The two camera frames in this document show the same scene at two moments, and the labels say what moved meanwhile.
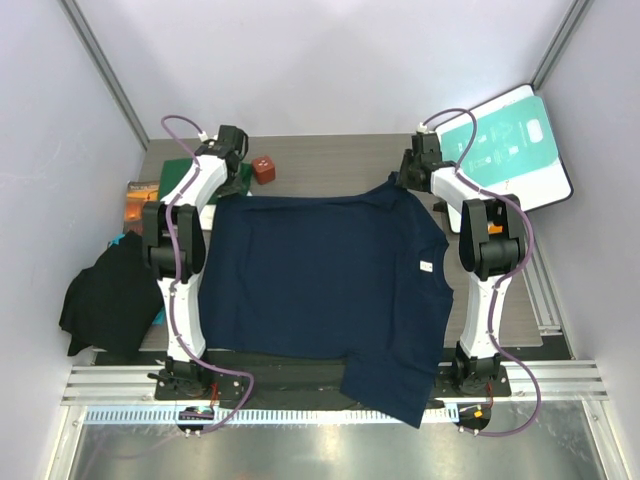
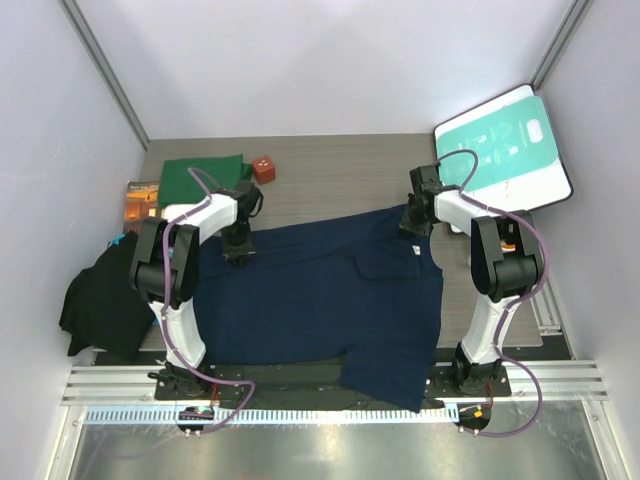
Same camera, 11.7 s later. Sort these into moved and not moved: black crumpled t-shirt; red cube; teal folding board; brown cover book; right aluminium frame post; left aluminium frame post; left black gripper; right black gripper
Moved: right black gripper; left black gripper
Not moved: left aluminium frame post; brown cover book; right aluminium frame post; black crumpled t-shirt; red cube; teal folding board
